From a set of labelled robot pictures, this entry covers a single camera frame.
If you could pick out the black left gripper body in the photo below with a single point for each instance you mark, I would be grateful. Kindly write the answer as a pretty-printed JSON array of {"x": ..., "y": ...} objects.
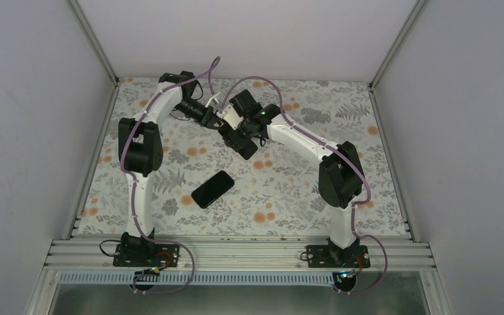
[{"x": 185, "y": 107}]

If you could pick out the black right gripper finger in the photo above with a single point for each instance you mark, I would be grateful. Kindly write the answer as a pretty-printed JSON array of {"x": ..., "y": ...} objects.
[
  {"x": 246, "y": 138},
  {"x": 231, "y": 137}
]

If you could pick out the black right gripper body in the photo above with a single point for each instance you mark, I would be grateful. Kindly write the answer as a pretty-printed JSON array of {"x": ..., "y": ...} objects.
[{"x": 248, "y": 132}]

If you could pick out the black smartphone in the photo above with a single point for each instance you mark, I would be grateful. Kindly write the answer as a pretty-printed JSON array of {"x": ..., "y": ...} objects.
[{"x": 212, "y": 189}]

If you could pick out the beige phone case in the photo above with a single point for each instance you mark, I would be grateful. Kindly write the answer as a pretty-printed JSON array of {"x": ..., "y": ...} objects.
[{"x": 248, "y": 150}]

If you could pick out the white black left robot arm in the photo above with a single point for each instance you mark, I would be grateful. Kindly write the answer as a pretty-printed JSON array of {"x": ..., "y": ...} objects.
[{"x": 141, "y": 154}]

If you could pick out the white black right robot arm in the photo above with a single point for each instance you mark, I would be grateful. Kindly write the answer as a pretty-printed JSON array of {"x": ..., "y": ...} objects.
[{"x": 340, "y": 175}]

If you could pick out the floral patterned table mat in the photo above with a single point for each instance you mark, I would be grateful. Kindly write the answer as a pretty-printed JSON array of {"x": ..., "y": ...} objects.
[{"x": 275, "y": 192}]

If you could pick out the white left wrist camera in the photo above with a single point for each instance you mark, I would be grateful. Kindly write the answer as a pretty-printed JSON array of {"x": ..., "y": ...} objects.
[{"x": 213, "y": 101}]

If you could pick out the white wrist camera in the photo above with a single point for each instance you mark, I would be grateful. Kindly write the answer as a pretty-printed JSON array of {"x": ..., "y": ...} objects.
[
  {"x": 230, "y": 117},
  {"x": 213, "y": 101}
]

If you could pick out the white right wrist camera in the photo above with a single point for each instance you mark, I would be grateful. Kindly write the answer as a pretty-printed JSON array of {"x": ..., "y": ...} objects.
[{"x": 230, "y": 117}]

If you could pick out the aluminium frame post left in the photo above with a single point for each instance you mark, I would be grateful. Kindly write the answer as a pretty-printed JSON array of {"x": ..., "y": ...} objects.
[{"x": 89, "y": 33}]

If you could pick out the aluminium frame post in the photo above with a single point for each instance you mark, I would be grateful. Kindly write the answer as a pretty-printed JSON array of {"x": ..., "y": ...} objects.
[
  {"x": 411, "y": 19},
  {"x": 89, "y": 33}
]

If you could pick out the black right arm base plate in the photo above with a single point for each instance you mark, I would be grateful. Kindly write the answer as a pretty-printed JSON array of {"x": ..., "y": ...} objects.
[{"x": 324, "y": 256}]

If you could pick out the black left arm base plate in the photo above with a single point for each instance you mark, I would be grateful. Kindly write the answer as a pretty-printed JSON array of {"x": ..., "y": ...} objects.
[{"x": 155, "y": 256}]

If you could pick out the aluminium frame post right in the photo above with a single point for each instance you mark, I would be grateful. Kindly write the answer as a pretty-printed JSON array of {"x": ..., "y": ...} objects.
[{"x": 411, "y": 19}]

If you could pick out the aluminium front rail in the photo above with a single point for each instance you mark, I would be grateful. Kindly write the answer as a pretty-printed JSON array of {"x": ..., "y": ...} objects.
[{"x": 255, "y": 253}]

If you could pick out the slotted grey cable duct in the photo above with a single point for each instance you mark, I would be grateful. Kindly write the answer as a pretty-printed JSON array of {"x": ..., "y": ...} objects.
[{"x": 120, "y": 277}]

